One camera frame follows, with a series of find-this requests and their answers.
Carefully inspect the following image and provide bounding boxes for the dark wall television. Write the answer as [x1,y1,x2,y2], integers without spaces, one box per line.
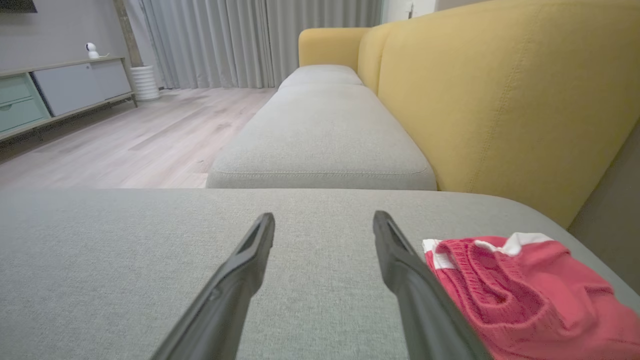
[0,0,38,14]

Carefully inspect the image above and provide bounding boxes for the yellow sofa armrest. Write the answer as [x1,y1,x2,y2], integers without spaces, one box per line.
[298,27,372,72]

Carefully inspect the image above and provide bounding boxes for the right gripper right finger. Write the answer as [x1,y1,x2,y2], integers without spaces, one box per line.
[372,210,493,360]

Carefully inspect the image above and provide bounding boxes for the grey pleated curtain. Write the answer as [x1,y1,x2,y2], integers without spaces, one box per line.
[122,0,383,91]

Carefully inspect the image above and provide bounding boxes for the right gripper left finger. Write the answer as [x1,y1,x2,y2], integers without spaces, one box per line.
[150,212,276,360]

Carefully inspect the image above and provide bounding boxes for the white ribbed planter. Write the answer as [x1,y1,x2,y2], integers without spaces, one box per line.
[131,65,161,102]

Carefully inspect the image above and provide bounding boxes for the brown wooden trunk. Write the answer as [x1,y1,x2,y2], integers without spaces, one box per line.
[113,0,143,68]

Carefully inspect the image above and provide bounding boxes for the grey and green tv cabinet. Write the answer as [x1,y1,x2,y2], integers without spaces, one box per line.
[0,56,138,143]

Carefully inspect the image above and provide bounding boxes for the red shorts with white trim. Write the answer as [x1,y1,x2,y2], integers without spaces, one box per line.
[422,232,640,360]

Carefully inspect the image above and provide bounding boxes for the short grey sofa seat cushion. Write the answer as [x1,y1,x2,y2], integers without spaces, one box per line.
[277,64,365,92]

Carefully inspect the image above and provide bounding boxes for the narrow yellow sofa back cushion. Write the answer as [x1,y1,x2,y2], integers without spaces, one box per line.
[357,22,396,96]

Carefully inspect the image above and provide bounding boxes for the wide grey sofa chaise cushion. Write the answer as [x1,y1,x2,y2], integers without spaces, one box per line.
[0,188,640,360]

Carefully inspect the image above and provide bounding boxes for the white door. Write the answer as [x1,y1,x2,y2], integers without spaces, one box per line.
[382,0,437,24]

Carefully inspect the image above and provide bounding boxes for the large yellow sofa back cushion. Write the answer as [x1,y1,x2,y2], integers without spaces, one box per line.
[376,0,640,230]

